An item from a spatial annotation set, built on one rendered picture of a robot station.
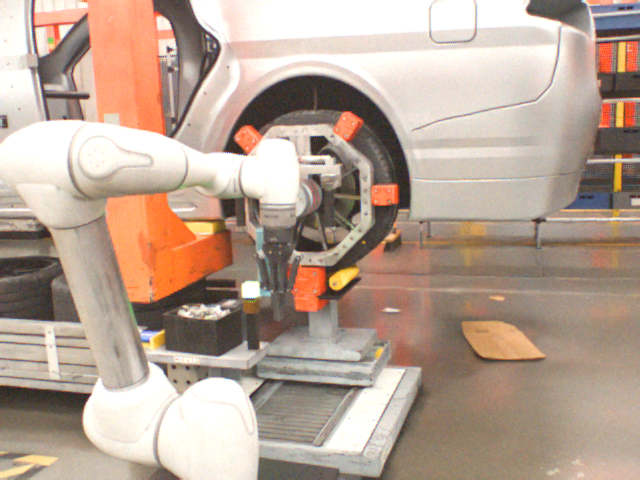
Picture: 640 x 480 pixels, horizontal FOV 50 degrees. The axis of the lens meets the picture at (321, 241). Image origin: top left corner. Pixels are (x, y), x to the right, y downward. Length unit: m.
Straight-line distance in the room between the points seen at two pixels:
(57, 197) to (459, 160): 1.68
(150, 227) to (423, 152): 1.04
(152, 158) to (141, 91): 1.32
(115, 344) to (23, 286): 1.91
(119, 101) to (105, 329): 1.22
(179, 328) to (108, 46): 0.99
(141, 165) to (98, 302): 0.33
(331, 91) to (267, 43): 0.40
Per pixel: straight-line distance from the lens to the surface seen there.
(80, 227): 1.31
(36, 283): 3.33
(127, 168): 1.14
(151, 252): 2.48
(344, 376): 2.80
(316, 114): 2.71
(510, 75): 2.59
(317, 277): 2.68
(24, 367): 3.05
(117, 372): 1.46
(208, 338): 2.09
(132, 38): 2.47
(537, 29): 2.61
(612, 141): 6.17
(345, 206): 2.82
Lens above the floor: 1.12
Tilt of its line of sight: 10 degrees down
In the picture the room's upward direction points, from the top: 2 degrees counter-clockwise
